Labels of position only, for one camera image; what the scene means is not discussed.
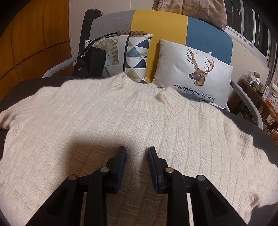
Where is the white knitted sweater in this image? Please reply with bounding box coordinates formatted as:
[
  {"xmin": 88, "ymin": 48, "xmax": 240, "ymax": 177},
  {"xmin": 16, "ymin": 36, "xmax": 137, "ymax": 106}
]
[{"xmin": 1, "ymin": 73, "xmax": 277, "ymax": 225}]

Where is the white deer print pillow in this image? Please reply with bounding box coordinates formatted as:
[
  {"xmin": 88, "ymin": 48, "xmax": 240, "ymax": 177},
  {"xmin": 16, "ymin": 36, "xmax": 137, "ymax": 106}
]
[{"xmin": 152, "ymin": 39, "xmax": 233, "ymax": 108}]

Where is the black handbag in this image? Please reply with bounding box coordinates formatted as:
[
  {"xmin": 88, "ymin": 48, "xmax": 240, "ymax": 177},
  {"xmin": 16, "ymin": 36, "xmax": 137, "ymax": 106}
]
[{"xmin": 72, "ymin": 47, "xmax": 107, "ymax": 79}]

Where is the geometric triangle pattern pillow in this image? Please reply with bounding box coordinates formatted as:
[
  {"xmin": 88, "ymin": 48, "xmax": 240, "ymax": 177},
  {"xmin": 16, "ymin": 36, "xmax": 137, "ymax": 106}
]
[{"xmin": 124, "ymin": 34, "xmax": 153, "ymax": 84}]

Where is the hedgehog print pillow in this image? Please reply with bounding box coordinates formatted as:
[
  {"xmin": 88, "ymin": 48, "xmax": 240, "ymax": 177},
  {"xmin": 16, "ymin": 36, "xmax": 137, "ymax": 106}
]
[{"xmin": 84, "ymin": 35, "xmax": 130, "ymax": 78}]

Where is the black ottoman seat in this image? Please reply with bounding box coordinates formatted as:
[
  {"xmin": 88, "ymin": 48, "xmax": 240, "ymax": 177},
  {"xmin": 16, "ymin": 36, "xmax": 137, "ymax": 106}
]
[{"xmin": 1, "ymin": 76, "xmax": 277, "ymax": 225}]

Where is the wooden side table with items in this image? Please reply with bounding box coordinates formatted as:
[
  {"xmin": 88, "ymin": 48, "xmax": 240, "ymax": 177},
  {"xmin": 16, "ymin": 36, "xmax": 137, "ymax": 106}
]
[{"xmin": 238, "ymin": 78, "xmax": 277, "ymax": 143}]

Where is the grey yellow blue sofa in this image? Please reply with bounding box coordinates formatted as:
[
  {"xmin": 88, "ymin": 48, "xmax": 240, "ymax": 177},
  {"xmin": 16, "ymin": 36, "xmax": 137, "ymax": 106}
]
[{"xmin": 42, "ymin": 9, "xmax": 263, "ymax": 129}]

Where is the black rolled mat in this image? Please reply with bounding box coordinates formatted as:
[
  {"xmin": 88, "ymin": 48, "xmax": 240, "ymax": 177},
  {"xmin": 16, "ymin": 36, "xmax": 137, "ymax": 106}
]
[{"xmin": 78, "ymin": 9, "xmax": 101, "ymax": 54}]

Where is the beige patterned curtain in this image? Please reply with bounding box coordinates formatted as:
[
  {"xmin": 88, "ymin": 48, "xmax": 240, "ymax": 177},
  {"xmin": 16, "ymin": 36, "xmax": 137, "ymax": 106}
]
[{"xmin": 153, "ymin": 0, "xmax": 227, "ymax": 31}]

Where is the window with white frame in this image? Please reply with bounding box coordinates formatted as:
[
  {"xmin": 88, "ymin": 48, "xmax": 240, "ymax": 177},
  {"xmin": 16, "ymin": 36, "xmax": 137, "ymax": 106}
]
[{"xmin": 224, "ymin": 0, "xmax": 276, "ymax": 66}]

